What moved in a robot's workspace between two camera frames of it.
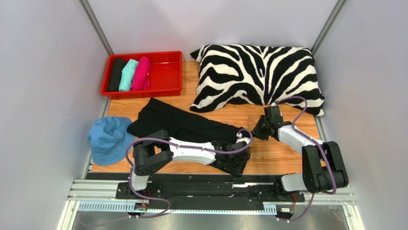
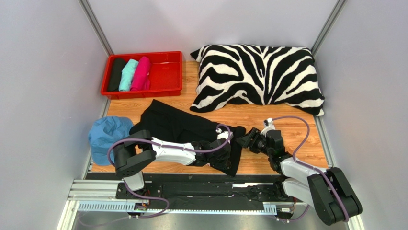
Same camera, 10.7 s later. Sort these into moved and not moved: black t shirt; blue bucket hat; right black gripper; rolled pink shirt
Moved: right black gripper
Not moved: black t shirt; rolled pink shirt; blue bucket hat
